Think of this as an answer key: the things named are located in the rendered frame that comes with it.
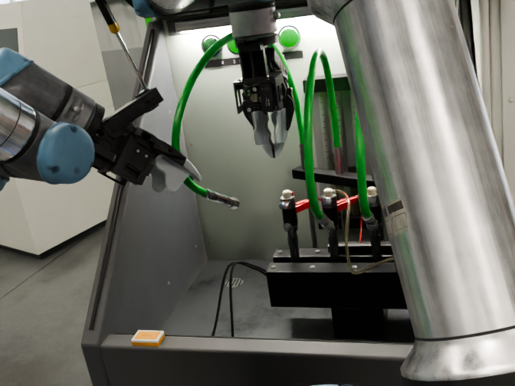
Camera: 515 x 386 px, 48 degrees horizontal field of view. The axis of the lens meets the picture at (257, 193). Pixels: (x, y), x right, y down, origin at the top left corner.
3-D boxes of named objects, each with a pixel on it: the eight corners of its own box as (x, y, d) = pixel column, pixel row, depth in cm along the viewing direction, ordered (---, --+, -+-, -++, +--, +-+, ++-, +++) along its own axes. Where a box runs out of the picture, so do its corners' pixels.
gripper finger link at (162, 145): (175, 169, 98) (129, 144, 94) (178, 160, 98) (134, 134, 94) (186, 166, 94) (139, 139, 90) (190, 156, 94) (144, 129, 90)
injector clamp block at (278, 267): (275, 336, 119) (265, 270, 113) (285, 309, 128) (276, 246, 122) (451, 342, 109) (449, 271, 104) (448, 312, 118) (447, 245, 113)
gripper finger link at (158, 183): (172, 204, 103) (131, 178, 97) (185, 174, 104) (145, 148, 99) (182, 204, 100) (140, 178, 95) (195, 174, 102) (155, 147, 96)
